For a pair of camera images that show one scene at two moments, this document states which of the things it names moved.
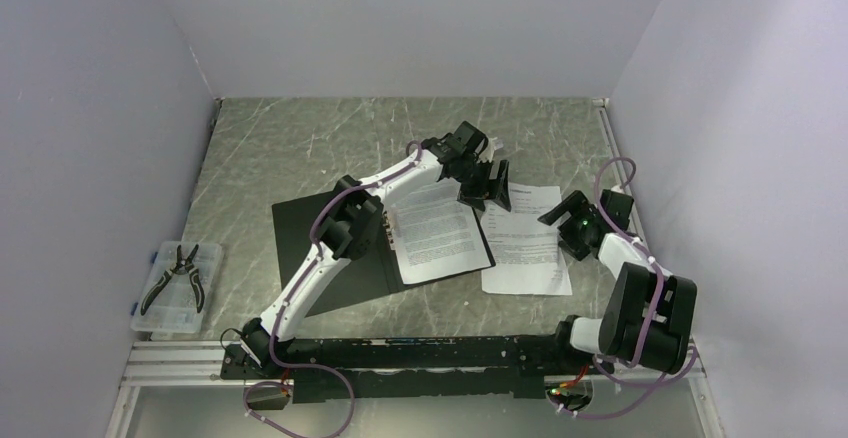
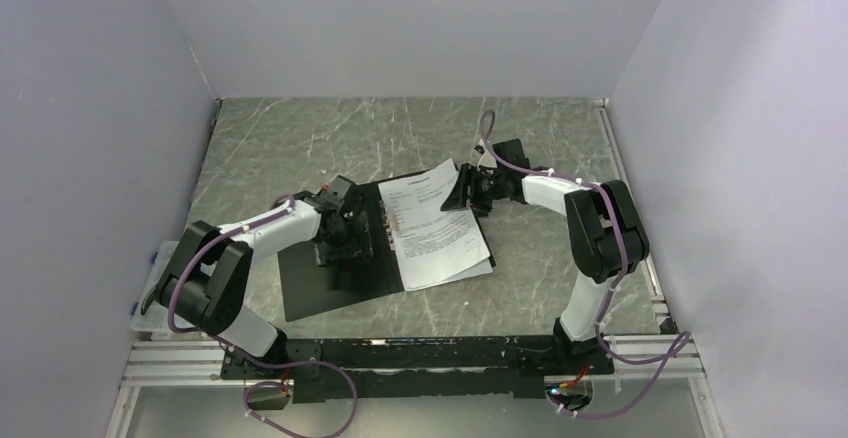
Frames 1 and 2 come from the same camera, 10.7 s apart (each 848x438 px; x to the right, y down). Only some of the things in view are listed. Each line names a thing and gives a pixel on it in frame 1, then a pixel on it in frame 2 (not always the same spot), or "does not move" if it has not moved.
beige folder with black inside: (373, 276) does not move
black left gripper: (501, 198) -> (358, 245)
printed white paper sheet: (524, 243) -> (434, 246)
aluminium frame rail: (170, 364) does not move
